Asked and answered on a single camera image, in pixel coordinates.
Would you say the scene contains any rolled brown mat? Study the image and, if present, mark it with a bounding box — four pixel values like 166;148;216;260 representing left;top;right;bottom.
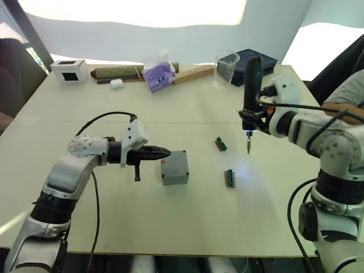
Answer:
90;63;180;80

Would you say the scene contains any dark wooden stick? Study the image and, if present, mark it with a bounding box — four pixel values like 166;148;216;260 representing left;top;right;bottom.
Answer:
96;75;146;85

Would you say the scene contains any bystander grey shirt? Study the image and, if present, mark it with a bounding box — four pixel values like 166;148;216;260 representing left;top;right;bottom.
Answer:
323;69;364;109

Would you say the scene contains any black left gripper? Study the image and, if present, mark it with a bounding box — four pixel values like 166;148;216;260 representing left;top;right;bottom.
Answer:
126;145;172;183

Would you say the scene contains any black window post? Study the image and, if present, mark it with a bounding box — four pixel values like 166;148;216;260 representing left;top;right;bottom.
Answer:
5;0;55;75

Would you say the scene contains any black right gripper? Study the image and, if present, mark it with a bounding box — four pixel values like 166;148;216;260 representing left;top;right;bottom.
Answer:
238;85;276;135

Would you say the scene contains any small green screw strip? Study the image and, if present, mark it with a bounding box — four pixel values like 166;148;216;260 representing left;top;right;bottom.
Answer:
214;136;229;152
223;168;237;189

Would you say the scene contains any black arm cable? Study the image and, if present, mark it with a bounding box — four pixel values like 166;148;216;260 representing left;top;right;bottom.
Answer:
75;111;138;273
255;92;364;273

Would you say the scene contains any clear plastic beaker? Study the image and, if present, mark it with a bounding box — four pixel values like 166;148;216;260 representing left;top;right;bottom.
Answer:
211;49;241;90

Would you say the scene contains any light wooden block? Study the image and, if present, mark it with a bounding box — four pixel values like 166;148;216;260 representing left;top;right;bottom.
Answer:
172;64;214;86

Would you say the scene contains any white box with black window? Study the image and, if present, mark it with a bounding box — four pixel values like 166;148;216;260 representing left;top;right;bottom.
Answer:
49;59;88;84

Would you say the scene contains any grey rounded shape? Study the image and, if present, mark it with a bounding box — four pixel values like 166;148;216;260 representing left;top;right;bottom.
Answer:
131;255;157;273
206;257;237;273

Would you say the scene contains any grey plastic junction box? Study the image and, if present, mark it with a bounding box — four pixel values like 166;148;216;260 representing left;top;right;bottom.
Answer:
160;150;190;186

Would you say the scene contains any dark blue case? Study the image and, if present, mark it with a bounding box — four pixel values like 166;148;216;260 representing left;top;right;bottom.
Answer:
217;48;279;88

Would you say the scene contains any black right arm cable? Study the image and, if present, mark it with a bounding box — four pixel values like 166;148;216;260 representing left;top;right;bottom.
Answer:
255;92;364;273

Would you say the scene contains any black electric screwdriver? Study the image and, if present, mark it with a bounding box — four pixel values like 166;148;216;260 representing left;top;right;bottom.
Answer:
238;55;264;155

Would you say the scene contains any purple tissue pack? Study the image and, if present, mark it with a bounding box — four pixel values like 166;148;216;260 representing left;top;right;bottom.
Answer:
141;49;177;94

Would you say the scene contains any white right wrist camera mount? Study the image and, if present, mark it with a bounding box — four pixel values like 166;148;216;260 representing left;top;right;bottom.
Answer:
268;73;303;139

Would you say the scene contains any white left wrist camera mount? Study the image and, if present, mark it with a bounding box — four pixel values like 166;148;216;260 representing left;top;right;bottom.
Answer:
119;118;150;168

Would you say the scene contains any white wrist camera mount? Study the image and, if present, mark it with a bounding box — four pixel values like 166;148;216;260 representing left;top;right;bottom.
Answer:
119;118;150;168
268;73;303;139

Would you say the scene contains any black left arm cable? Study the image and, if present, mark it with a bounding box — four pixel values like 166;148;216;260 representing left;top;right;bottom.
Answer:
75;111;138;273

